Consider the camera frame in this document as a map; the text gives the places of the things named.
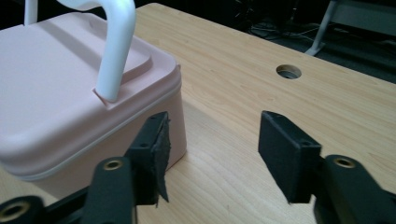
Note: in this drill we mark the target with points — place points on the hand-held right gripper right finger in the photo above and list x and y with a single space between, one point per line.
286 155

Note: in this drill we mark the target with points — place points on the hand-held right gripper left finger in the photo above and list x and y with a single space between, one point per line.
149 149

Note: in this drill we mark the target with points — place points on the white table leg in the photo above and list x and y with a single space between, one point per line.
342 21

